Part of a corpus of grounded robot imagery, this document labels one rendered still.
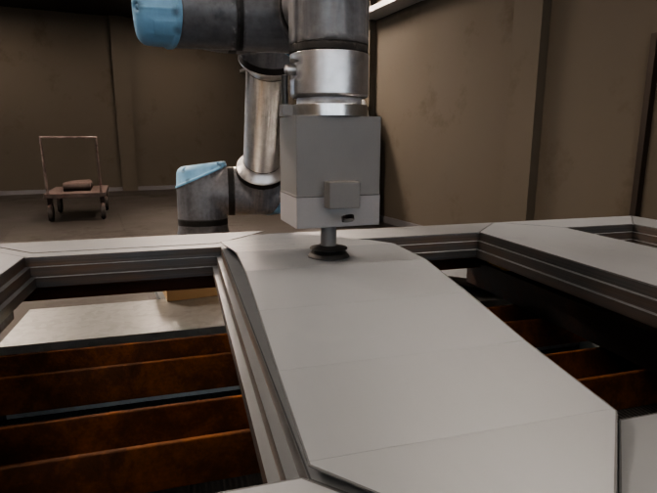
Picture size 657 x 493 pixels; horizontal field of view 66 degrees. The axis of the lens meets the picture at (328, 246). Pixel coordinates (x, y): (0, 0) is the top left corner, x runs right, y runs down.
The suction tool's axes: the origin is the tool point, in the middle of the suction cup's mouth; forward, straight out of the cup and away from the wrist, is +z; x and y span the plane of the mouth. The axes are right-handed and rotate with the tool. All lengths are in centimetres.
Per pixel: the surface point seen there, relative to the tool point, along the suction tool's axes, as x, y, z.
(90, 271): 28.7, -25.7, 5.4
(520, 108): 308, 273, -37
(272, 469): -22.7, -11.2, 5.5
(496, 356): -21.7, 4.4, 1.2
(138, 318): 51, -21, 21
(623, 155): 220, 290, -2
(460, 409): -26.0, -1.1, 1.8
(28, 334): 49, -39, 21
